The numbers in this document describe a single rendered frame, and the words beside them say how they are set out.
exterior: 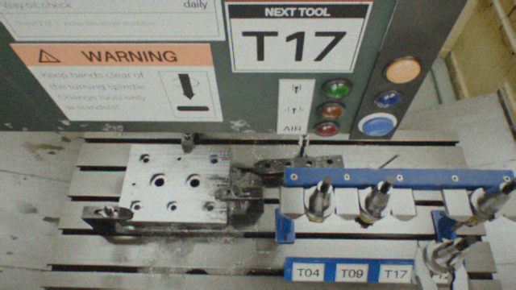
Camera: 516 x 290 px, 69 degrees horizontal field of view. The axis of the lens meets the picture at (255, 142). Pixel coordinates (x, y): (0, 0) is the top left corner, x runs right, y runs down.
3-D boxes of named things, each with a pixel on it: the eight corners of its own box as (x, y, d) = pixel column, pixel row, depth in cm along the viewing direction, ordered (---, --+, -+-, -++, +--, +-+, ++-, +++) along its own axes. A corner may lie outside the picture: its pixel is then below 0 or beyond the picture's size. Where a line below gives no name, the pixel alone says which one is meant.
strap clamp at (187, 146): (197, 167, 116) (189, 142, 104) (186, 167, 117) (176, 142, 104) (201, 131, 123) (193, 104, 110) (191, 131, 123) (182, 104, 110)
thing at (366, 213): (387, 192, 79) (390, 188, 77) (389, 221, 76) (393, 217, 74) (356, 191, 79) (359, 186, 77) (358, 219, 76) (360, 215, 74)
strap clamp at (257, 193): (264, 213, 109) (264, 192, 96) (218, 212, 109) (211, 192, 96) (264, 202, 110) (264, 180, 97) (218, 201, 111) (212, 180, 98)
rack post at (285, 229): (295, 243, 104) (304, 203, 78) (275, 242, 104) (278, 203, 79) (293, 209, 109) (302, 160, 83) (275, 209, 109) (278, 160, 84)
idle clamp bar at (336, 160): (341, 178, 114) (344, 168, 108) (254, 184, 113) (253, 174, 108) (338, 163, 116) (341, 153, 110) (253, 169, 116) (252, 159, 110)
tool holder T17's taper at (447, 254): (451, 241, 71) (468, 230, 65) (461, 265, 69) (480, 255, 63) (428, 245, 71) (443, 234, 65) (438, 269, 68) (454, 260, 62)
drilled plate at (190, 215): (227, 228, 102) (226, 221, 98) (122, 226, 103) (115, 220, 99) (232, 153, 114) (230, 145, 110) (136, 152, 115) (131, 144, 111)
